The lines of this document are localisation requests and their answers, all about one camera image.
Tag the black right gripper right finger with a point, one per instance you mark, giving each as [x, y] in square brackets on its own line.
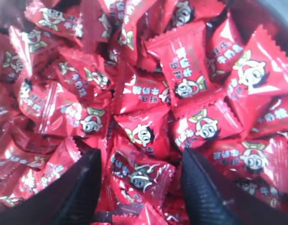
[212, 199]

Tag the red candy between fingers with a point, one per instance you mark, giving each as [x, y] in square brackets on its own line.
[137, 178]

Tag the red candy with cartoon face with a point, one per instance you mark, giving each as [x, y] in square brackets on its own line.
[262, 69]

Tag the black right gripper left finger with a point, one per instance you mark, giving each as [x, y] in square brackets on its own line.
[70, 200]

